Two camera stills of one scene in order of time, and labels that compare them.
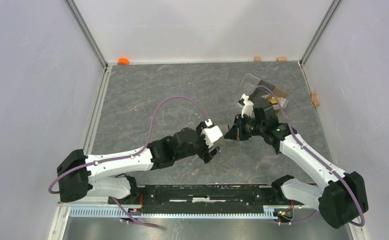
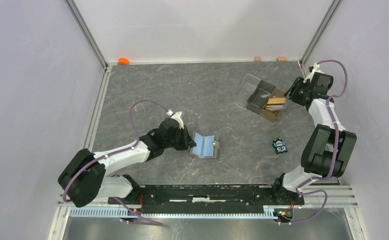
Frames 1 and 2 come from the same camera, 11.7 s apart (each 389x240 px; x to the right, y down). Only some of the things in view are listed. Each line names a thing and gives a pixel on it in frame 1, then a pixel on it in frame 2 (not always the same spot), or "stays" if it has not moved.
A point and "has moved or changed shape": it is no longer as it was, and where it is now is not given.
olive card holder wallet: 225,128 has moved or changed shape
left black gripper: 205,155 to 187,141
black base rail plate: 203,199 stays
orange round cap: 123,60 stays
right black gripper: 232,134 to 292,93
